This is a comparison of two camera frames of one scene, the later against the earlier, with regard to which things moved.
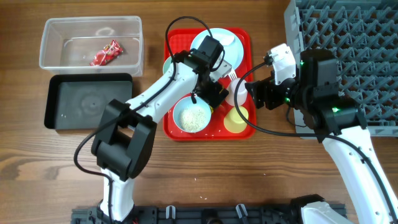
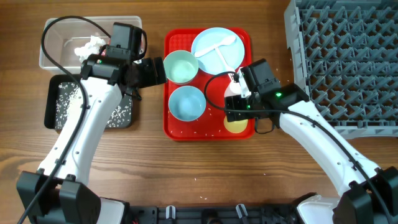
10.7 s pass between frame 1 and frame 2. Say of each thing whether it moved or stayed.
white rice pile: moved
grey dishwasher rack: stayed
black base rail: stayed
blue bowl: moved
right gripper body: moved
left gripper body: moved
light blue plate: stayed
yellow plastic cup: stayed
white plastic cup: stayed
